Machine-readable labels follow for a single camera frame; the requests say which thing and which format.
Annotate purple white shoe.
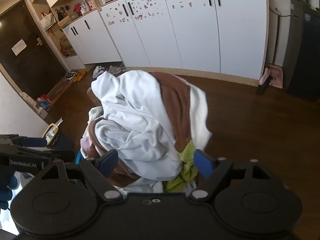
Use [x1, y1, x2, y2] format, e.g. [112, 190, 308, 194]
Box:
[92, 65, 106, 79]

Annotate pale purple cloth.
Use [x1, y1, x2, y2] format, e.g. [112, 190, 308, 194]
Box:
[80, 136, 94, 155]

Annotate white garment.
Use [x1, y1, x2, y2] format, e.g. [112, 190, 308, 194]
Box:
[91, 70, 182, 182]

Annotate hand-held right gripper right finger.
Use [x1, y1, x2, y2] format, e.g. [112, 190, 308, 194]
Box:
[187, 149, 287, 202]

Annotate green cloth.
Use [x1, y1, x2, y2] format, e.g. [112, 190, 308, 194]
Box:
[165, 140, 199, 193]

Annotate black tall appliance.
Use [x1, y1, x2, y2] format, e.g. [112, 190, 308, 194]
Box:
[282, 0, 320, 103]

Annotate yellow rimmed container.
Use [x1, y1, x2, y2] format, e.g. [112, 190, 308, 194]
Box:
[42, 122, 61, 148]

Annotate white paper note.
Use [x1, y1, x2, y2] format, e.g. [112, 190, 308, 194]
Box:
[11, 39, 27, 56]

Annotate reddish door mat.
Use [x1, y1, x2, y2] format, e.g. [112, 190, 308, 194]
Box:
[47, 79, 73, 101]

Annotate stacked cardboard boxes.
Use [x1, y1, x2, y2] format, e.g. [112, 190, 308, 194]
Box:
[58, 35, 77, 57]

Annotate dark brown door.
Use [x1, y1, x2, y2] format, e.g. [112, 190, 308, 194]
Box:
[0, 0, 67, 94]

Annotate person's left hand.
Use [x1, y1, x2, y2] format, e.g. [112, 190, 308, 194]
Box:
[0, 171, 18, 210]

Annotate pink dustpan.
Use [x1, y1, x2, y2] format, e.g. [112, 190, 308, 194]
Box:
[259, 64, 284, 89]

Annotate white hanging bag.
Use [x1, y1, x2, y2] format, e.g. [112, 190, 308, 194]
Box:
[39, 12, 57, 31]

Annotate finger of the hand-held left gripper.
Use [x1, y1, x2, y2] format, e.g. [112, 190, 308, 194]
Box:
[0, 134, 54, 153]

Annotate cream polo shirt brown collar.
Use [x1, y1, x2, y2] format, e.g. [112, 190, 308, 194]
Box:
[187, 84, 213, 148]

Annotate blue red packet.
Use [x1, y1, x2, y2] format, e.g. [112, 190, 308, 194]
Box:
[37, 94, 52, 110]

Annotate brown garment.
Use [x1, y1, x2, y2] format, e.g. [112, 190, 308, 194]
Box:
[86, 71, 192, 188]

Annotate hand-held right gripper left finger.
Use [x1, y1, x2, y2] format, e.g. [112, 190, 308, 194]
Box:
[37, 149, 124, 202]

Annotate white base cabinet with stickers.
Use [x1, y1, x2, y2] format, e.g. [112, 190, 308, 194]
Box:
[97, 0, 270, 81]

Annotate yellow slippers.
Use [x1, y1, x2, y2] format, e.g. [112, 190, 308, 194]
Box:
[73, 71, 87, 82]

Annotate plain white base cabinet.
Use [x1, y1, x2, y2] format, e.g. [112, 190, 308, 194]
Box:
[62, 9, 123, 66]

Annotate white sneakers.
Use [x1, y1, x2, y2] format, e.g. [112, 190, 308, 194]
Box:
[106, 64, 126, 75]

